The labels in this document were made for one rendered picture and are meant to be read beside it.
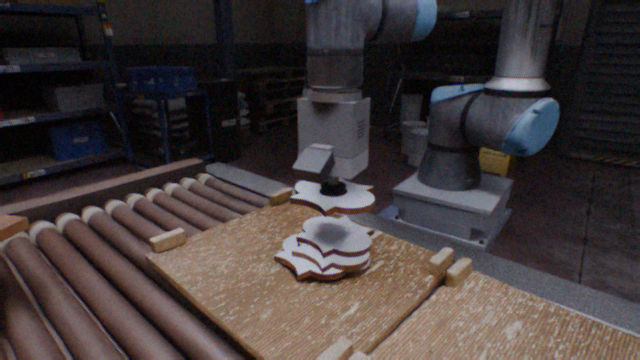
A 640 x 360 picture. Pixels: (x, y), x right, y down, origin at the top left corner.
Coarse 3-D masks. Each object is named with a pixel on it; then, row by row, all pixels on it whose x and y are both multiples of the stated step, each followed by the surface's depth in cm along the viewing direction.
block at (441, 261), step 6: (444, 252) 59; (450, 252) 59; (432, 258) 57; (438, 258) 57; (444, 258) 58; (450, 258) 59; (432, 264) 57; (438, 264) 56; (444, 264) 58; (450, 264) 60; (432, 270) 57; (438, 270) 57; (444, 270) 59
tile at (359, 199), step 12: (300, 192) 55; (312, 192) 55; (348, 192) 55; (360, 192) 55; (372, 192) 58; (300, 204) 54; (312, 204) 52; (324, 204) 51; (336, 204) 51; (348, 204) 51; (360, 204) 51; (372, 204) 52; (324, 216) 50
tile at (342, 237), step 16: (304, 224) 64; (320, 224) 64; (336, 224) 64; (352, 224) 64; (304, 240) 60; (320, 240) 59; (336, 240) 59; (352, 240) 59; (368, 240) 59; (352, 256) 56
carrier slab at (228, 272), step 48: (192, 240) 68; (240, 240) 68; (384, 240) 68; (192, 288) 55; (240, 288) 55; (288, 288) 55; (336, 288) 55; (384, 288) 55; (432, 288) 56; (240, 336) 46; (288, 336) 46; (336, 336) 46; (384, 336) 47
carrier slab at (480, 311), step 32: (448, 288) 55; (480, 288) 55; (512, 288) 55; (416, 320) 48; (448, 320) 48; (480, 320) 48; (512, 320) 48; (544, 320) 48; (576, 320) 48; (384, 352) 43; (416, 352) 43; (448, 352) 43; (480, 352) 43; (512, 352) 43; (544, 352) 43; (576, 352) 43; (608, 352) 43
